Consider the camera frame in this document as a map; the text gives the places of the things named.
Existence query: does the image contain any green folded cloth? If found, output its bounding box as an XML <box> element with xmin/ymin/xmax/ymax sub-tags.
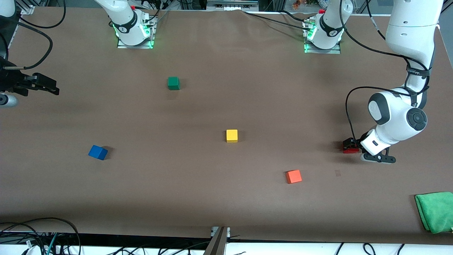
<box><xmin>415</xmin><ymin>192</ymin><xmax>453</xmax><ymax>234</ymax></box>

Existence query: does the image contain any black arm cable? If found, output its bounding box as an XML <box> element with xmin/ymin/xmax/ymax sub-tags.
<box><xmin>339</xmin><ymin>0</ymin><xmax>431</xmax><ymax>141</ymax></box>
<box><xmin>0</xmin><ymin>0</ymin><xmax>67</xmax><ymax>70</ymax></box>

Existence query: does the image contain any aluminium frame profile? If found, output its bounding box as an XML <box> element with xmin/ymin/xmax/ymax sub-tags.
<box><xmin>16</xmin><ymin>0</ymin><xmax>36</xmax><ymax>15</ymax></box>

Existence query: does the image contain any black looped cable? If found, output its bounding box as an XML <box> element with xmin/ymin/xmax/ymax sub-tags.
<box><xmin>0</xmin><ymin>217</ymin><xmax>81</xmax><ymax>255</ymax></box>

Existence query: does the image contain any long black table cable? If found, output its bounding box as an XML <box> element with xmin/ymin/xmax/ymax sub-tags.
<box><xmin>242</xmin><ymin>10</ymin><xmax>312</xmax><ymax>32</ymax></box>

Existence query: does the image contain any orange wooden block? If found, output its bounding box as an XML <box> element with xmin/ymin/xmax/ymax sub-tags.
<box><xmin>286</xmin><ymin>170</ymin><xmax>303</xmax><ymax>184</ymax></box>

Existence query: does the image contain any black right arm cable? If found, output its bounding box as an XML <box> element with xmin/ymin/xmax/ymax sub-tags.
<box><xmin>0</xmin><ymin>0</ymin><xmax>67</xmax><ymax>70</ymax></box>

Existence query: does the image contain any teal cable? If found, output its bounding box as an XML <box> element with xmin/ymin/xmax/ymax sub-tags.
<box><xmin>45</xmin><ymin>233</ymin><xmax>58</xmax><ymax>255</ymax></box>

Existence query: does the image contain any blue wooden block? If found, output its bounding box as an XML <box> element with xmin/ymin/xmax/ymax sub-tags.
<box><xmin>88</xmin><ymin>145</ymin><xmax>108</xmax><ymax>161</ymax></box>

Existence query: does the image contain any aluminium profile bracket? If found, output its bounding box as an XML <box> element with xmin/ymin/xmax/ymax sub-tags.
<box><xmin>203</xmin><ymin>226</ymin><xmax>231</xmax><ymax>255</ymax></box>

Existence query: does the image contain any red wooden block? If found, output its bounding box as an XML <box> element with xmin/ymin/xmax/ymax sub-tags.
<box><xmin>342</xmin><ymin>141</ymin><xmax>360</xmax><ymax>154</ymax></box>

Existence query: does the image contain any brown table cover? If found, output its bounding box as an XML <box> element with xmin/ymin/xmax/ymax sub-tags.
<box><xmin>0</xmin><ymin>7</ymin><xmax>453</xmax><ymax>245</ymax></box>

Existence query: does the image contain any grey metal rail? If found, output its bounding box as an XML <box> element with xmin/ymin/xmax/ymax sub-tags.
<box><xmin>206</xmin><ymin>0</ymin><xmax>259</xmax><ymax>11</ymax></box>

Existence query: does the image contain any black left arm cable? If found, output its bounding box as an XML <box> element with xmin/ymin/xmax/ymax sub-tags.
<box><xmin>339</xmin><ymin>0</ymin><xmax>431</xmax><ymax>141</ymax></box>

